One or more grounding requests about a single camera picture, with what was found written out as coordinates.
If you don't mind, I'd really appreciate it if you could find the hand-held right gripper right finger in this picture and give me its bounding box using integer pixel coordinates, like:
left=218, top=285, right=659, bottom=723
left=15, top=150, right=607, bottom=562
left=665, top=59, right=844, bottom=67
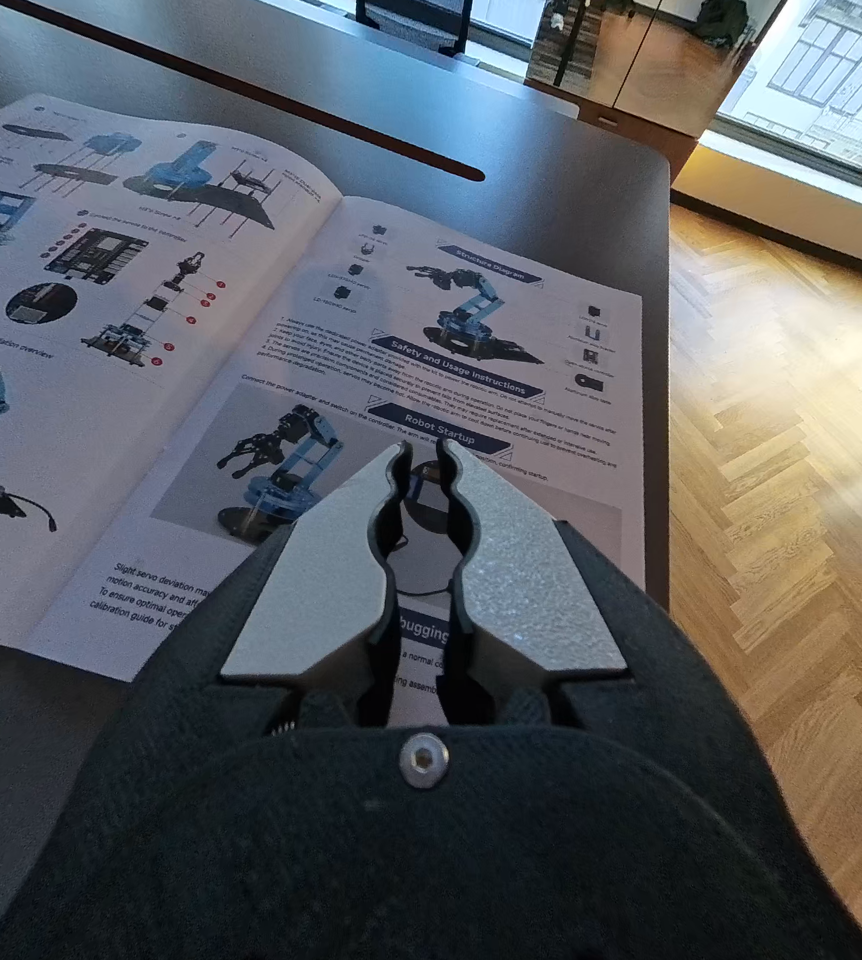
left=435, top=438, right=630, bottom=727

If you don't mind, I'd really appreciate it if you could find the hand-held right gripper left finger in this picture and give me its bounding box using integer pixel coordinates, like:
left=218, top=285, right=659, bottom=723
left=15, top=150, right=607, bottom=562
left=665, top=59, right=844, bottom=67
left=218, top=441, right=413, bottom=727

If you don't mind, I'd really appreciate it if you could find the robot arm instruction booklet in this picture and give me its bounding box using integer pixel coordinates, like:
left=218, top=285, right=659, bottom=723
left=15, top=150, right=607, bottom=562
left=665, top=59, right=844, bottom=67
left=0, top=92, right=645, bottom=684

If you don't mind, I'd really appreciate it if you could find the dark desk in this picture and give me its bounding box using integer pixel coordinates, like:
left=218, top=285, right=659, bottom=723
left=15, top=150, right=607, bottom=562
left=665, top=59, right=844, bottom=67
left=0, top=0, right=673, bottom=960

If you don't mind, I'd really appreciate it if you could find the grey side desk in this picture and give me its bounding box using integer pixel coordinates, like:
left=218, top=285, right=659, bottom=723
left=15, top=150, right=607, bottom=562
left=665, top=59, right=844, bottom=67
left=431, top=52, right=582, bottom=121

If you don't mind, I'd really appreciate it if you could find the tall white cabinet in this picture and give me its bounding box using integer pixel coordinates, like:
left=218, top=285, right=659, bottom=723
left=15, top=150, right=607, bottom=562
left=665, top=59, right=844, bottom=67
left=524, top=0, right=788, bottom=140

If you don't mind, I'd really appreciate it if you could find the black mesh office chair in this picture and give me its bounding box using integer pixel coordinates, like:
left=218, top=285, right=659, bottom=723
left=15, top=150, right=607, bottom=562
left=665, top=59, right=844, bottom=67
left=354, top=0, right=474, bottom=57

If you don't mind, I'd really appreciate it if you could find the dark green backpack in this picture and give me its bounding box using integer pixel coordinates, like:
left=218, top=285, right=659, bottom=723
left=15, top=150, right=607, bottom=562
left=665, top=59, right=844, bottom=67
left=695, top=0, right=748, bottom=45

